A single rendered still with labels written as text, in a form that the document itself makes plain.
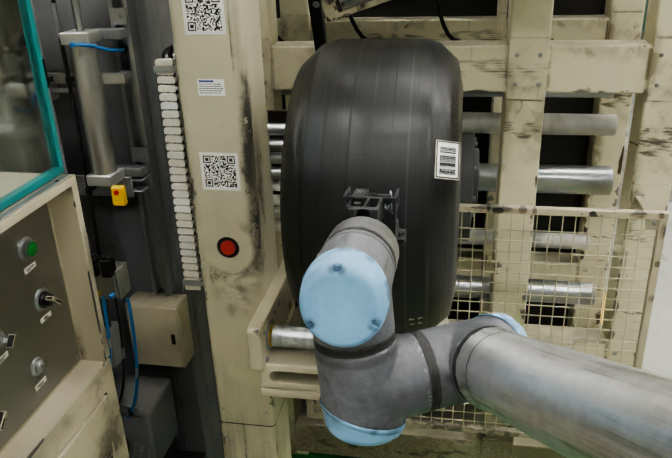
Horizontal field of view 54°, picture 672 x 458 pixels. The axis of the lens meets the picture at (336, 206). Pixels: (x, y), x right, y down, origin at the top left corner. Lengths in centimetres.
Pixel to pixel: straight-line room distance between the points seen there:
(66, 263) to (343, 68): 59
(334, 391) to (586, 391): 29
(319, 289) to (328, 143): 42
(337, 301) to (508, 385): 18
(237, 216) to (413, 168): 42
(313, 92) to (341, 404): 55
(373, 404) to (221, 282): 71
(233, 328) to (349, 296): 78
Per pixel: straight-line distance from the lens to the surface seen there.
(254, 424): 157
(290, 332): 131
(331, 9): 156
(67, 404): 127
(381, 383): 73
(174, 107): 128
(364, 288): 66
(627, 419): 49
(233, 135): 124
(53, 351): 128
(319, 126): 106
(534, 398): 59
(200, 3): 121
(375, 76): 110
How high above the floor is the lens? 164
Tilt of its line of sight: 23 degrees down
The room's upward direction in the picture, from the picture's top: 2 degrees counter-clockwise
